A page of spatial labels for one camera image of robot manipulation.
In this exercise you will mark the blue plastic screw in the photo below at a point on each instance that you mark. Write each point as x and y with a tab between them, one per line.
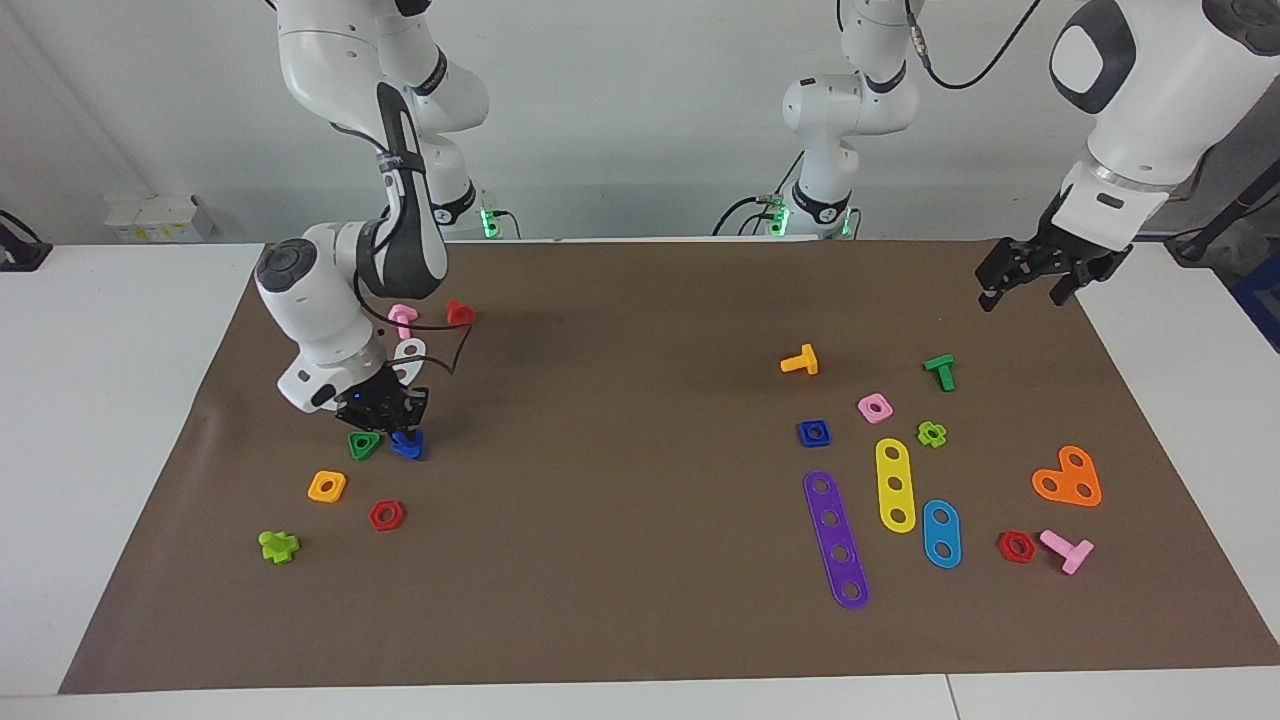
408	447

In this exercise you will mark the blue square plastic nut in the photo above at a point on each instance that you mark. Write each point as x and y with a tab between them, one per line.
803	434

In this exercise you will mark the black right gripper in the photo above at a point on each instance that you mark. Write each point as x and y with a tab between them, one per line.
375	400

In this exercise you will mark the brown table mat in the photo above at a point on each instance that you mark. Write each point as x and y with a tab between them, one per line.
600	560

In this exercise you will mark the white curved five-hole plate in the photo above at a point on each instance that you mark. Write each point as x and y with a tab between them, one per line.
420	355

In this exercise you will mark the orange plastic screw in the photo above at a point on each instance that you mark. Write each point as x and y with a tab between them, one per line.
800	362

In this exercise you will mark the white boxes stack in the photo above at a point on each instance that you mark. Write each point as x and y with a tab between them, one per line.
150	218

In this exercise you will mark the red hexagonal plastic nut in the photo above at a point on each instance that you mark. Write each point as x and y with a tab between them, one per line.
376	516
1004	547

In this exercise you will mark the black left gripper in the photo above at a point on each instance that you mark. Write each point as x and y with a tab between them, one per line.
1050	255

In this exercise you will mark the green triangular plastic nut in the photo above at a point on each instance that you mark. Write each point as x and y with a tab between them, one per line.
356	452

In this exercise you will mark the orange heart-shaped plastic plate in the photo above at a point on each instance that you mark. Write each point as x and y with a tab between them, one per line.
1066	478

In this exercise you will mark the purple four-hole plastic plate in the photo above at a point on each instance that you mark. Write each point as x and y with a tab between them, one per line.
836	537

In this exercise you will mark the black clamp mount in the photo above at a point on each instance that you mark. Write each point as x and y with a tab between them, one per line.
20	255

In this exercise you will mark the yellow three-hole plastic plate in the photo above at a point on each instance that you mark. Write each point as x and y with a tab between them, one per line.
895	470

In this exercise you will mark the dark green plastic screw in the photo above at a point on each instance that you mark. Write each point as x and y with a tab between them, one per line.
942	372

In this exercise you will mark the pink plastic screw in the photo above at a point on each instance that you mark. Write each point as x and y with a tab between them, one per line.
1070	552
403	318

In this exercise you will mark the black stand pole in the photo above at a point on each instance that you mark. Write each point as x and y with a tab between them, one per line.
1225	215

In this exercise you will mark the blue crate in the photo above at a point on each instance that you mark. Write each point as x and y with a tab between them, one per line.
1262	300

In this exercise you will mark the orange square plastic nut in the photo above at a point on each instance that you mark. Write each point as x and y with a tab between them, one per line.
314	487

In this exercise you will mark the blue two-hole plastic plate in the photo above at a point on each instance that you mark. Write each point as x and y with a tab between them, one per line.
941	534

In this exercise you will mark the light green plastic screw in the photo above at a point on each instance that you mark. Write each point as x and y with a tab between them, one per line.
278	547

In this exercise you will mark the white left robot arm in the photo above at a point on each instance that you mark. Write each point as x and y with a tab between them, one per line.
1150	90

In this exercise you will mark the light green cross nut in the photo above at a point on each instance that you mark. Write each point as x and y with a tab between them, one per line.
940	436

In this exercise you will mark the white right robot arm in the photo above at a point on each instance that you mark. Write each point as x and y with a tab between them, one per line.
310	300

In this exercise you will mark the red plastic screw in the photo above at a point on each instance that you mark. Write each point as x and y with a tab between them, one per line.
460	315

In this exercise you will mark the pink square plastic nut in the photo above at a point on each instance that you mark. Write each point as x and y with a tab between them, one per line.
866	413

